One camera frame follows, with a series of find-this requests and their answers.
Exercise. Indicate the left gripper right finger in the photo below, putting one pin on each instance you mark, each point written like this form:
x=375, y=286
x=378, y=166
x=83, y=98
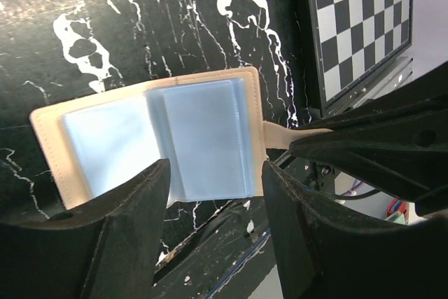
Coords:
x=326, y=250

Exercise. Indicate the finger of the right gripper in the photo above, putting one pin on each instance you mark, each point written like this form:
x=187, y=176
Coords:
x=396, y=143

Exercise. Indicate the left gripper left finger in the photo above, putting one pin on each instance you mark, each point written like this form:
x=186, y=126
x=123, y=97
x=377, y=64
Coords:
x=104, y=248

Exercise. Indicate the beige leather card holder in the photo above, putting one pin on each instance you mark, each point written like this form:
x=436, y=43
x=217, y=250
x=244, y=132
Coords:
x=209, y=126

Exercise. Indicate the checkered chess board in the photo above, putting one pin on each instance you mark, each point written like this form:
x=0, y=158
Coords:
x=353, y=39

